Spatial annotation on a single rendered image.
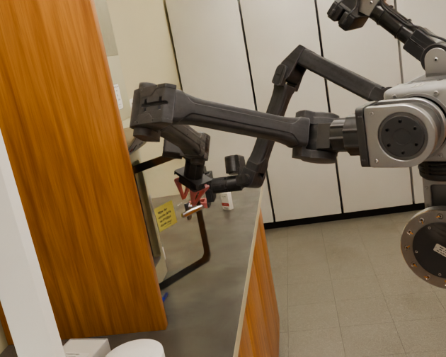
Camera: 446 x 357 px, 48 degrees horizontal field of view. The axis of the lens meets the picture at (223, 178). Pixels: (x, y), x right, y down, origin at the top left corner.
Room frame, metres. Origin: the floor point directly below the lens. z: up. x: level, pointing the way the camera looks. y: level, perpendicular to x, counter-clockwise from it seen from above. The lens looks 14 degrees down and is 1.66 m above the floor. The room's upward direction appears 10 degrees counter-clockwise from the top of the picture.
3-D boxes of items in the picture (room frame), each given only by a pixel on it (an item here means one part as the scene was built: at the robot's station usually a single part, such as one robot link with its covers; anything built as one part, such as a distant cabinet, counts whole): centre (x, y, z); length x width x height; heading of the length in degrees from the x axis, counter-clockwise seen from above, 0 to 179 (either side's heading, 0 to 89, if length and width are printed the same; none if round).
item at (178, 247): (1.51, 0.20, 1.19); 0.30 x 0.01 x 0.40; 136
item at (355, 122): (1.02, -0.28, 1.45); 0.09 x 0.08 x 0.12; 140
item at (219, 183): (1.76, 0.02, 1.21); 0.07 x 0.07 x 0.10; 80
